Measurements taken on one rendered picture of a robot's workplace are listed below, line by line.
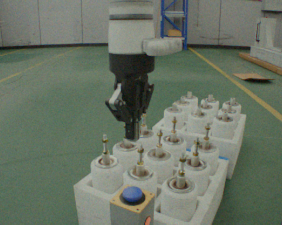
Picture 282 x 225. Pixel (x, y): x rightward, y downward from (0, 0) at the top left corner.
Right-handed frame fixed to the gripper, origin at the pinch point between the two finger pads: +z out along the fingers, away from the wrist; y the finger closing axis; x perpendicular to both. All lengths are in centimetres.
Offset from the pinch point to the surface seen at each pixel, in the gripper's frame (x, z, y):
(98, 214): -17.8, 35.7, -8.8
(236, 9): -86, -51, -672
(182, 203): 6.5, 23.9, -12.7
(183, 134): -11, 30, -62
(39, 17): -551, -35, -435
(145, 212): 3.4, 16.7, 1.5
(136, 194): 1.1, 13.4, 1.0
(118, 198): -2.3, 14.9, 2.3
